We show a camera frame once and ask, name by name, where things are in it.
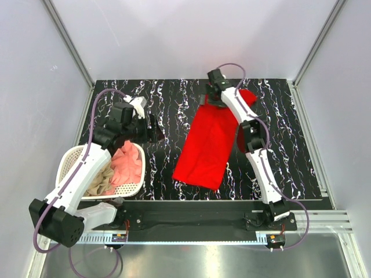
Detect right small electronics board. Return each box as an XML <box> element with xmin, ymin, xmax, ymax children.
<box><xmin>267</xmin><ymin>234</ymin><xmax>286</xmax><ymax>246</ymax></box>

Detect beige t shirt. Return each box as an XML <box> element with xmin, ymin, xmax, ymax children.
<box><xmin>84</xmin><ymin>164</ymin><xmax>114</xmax><ymax>197</ymax></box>

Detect pink t shirt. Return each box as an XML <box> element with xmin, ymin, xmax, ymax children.
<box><xmin>111</xmin><ymin>141</ymin><xmax>143</xmax><ymax>187</ymax></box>

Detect right aluminium frame post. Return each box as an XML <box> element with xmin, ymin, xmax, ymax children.
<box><xmin>291</xmin><ymin>0</ymin><xmax>348</xmax><ymax>87</ymax></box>

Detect left small electronics board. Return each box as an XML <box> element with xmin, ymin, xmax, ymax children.
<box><xmin>111</xmin><ymin>233</ymin><xmax>128</xmax><ymax>242</ymax></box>

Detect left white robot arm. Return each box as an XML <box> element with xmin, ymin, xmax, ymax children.
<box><xmin>28</xmin><ymin>97</ymin><xmax>164</xmax><ymax>252</ymax></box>

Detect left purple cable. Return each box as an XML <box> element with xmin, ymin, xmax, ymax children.
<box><xmin>32</xmin><ymin>89</ymin><xmax>131</xmax><ymax>277</ymax></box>

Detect aluminium frame post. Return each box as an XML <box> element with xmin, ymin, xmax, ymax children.
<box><xmin>291</xmin><ymin>0</ymin><xmax>348</xmax><ymax>87</ymax></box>
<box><xmin>40</xmin><ymin>0</ymin><xmax>96</xmax><ymax>87</ymax></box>

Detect left aluminium frame post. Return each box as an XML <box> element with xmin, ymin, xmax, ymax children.
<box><xmin>40</xmin><ymin>0</ymin><xmax>96</xmax><ymax>87</ymax></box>

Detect red t shirt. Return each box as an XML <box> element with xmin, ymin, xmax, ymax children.
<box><xmin>172</xmin><ymin>89</ymin><xmax>259</xmax><ymax>192</ymax></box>

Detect front aluminium rail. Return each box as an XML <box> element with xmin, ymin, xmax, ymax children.
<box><xmin>76</xmin><ymin>210</ymin><xmax>352</xmax><ymax>245</ymax></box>

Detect white plastic laundry basket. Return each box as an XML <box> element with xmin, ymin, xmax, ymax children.
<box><xmin>56</xmin><ymin>143</ymin><xmax>147</xmax><ymax>200</ymax></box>

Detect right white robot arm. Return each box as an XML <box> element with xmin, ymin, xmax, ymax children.
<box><xmin>201</xmin><ymin>68</ymin><xmax>290</xmax><ymax>226</ymax></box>

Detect small electronics board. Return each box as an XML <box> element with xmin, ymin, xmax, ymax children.
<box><xmin>111</xmin><ymin>233</ymin><xmax>128</xmax><ymax>242</ymax></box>
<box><xmin>267</xmin><ymin>234</ymin><xmax>286</xmax><ymax>246</ymax></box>

